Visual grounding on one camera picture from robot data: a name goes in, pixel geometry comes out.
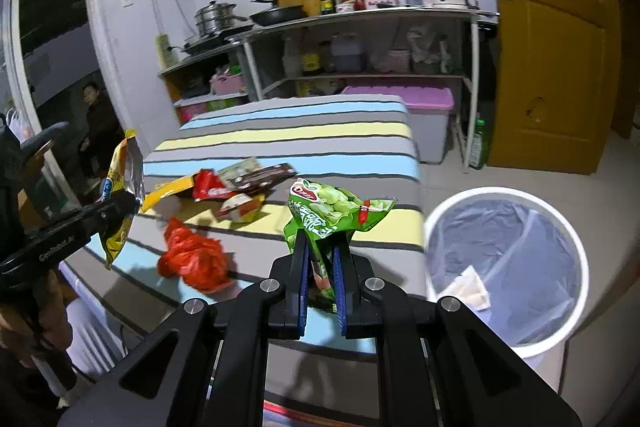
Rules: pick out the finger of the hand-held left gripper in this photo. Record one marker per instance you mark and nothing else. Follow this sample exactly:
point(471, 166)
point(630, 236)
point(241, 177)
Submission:
point(112, 207)

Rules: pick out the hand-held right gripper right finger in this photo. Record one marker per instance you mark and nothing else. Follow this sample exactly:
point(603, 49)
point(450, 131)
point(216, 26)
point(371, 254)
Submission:
point(338, 292)

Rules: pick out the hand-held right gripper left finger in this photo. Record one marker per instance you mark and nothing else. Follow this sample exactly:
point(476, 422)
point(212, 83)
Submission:
point(300, 292)

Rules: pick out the yellow snack packet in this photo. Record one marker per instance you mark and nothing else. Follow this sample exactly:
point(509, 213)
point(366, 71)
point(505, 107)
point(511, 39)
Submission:
point(122, 167)

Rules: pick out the green snack packet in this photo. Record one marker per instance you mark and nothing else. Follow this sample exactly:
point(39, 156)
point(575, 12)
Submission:
point(330, 212)

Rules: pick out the red plastic bag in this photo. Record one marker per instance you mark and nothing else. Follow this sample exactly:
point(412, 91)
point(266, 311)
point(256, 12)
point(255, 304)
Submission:
point(192, 257)

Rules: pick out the brown snack packet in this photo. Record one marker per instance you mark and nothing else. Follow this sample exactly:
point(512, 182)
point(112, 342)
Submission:
point(267, 177)

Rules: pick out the white trash bin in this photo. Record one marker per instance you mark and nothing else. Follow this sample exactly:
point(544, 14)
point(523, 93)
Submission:
point(575, 287)

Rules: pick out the person's left hand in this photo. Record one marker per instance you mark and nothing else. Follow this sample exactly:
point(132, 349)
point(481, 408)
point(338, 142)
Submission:
point(42, 312)

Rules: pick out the yellow flat packet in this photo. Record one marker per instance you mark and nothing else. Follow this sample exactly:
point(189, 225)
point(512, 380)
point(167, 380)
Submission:
point(167, 194)

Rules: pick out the red snack packet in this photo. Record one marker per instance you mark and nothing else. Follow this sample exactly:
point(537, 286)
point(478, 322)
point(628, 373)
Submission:
point(210, 187)

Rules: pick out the small white red carton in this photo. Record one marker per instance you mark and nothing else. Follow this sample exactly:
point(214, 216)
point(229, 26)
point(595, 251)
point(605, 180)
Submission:
point(240, 207)

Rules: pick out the crumpled white tissue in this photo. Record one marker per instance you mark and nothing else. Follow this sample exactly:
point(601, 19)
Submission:
point(470, 289)

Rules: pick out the beige snack packet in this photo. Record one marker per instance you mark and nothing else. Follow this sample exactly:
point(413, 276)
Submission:
point(240, 169)

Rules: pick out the small wooden cabinet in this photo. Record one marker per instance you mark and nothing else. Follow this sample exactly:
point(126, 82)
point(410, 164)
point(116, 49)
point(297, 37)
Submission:
point(172, 82)

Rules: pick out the power strip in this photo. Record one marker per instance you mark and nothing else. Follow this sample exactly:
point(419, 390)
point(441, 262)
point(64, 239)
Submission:
point(162, 52)

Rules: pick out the pink basket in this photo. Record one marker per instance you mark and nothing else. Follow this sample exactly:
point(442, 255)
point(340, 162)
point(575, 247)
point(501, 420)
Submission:
point(227, 84)

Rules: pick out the clear plastic bin liner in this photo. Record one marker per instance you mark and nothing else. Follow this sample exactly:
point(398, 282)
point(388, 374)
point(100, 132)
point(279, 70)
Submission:
point(500, 237)

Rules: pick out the storage box with pink lid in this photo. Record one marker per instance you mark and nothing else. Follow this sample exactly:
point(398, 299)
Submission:
point(430, 132)

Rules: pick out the black induction cooker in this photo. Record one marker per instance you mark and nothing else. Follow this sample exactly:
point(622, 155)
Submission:
point(205, 43)

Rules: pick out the green plastic bottle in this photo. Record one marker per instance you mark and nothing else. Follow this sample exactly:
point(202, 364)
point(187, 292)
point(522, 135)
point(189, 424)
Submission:
point(478, 147)

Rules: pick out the steel steamer pot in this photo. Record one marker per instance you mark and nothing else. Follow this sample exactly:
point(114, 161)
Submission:
point(215, 19)

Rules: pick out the oil bottle yellow label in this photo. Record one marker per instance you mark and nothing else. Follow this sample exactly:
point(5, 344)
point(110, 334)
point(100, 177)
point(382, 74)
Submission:
point(311, 59)

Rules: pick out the dark liquid plastic jug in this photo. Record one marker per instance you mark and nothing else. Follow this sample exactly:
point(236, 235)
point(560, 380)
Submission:
point(346, 54)

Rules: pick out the black frying pan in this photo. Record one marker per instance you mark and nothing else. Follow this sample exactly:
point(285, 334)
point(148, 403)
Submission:
point(280, 14)

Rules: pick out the white metal shelf rack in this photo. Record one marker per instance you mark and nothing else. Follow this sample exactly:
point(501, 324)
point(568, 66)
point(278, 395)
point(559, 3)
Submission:
point(470, 57)

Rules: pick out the yellow wooden door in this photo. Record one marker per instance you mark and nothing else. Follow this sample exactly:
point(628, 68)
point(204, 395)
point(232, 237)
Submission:
point(550, 57)

